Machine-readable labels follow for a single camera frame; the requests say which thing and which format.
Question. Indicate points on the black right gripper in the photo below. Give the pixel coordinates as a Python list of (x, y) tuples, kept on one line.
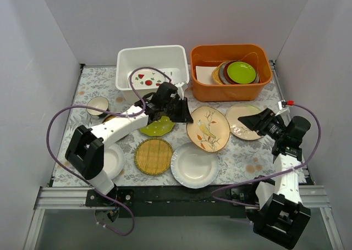
[(262, 122)]

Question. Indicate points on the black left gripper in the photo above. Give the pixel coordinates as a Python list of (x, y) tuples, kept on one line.
[(174, 107)]

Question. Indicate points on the green dotted scalloped plate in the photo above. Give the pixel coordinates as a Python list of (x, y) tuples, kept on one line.
[(158, 128)]

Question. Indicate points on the beige bird pattern plate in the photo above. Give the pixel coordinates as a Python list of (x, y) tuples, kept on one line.
[(210, 130)]

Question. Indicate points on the white watermelon pattern plate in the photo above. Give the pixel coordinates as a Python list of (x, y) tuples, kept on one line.
[(146, 78)]

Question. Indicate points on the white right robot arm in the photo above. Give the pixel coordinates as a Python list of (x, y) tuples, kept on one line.
[(281, 217)]

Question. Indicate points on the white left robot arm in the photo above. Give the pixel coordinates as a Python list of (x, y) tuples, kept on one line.
[(87, 145)]

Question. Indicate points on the white paper in orange bin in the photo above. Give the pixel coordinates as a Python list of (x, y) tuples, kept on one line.
[(204, 74)]

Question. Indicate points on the green plate in orange bin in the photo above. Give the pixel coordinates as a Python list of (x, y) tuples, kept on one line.
[(241, 72)]

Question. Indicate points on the stack of plates in bin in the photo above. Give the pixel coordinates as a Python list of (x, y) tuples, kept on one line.
[(221, 77)]

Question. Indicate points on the white plastic bin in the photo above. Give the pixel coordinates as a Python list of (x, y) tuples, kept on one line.
[(170, 61)]

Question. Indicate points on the orange plastic bin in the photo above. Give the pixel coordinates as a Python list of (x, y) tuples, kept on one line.
[(214, 55)]

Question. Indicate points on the beige green floral plate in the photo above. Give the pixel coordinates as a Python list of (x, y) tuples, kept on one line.
[(237, 128)]

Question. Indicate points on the floral patterned table mat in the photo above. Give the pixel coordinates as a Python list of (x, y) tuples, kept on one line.
[(239, 160)]

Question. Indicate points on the woven bamboo round plate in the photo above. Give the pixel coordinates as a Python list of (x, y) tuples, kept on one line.
[(153, 156)]

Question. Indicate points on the white deep plate centre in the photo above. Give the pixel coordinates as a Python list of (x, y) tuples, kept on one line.
[(193, 167)]

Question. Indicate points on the white deep plate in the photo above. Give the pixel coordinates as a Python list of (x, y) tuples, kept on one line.
[(113, 161), (193, 167)]

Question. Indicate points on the small yellow black dish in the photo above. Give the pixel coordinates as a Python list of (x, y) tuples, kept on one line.
[(108, 118)]

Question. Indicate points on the white deep plate left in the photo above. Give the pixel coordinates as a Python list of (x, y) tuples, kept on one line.
[(113, 161)]

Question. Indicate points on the small white dark bowl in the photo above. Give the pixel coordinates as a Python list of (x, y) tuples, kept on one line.
[(98, 103)]

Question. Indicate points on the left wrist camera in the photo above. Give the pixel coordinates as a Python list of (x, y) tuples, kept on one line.
[(166, 92)]

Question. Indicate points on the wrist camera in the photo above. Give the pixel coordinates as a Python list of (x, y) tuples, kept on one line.
[(166, 92), (296, 130)]

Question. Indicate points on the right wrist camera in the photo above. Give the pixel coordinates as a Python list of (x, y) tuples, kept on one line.
[(296, 130)]

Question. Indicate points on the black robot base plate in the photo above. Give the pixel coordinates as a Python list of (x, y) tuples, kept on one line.
[(150, 201)]

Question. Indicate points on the aluminium frame rail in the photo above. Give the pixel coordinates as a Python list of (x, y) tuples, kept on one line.
[(61, 198)]

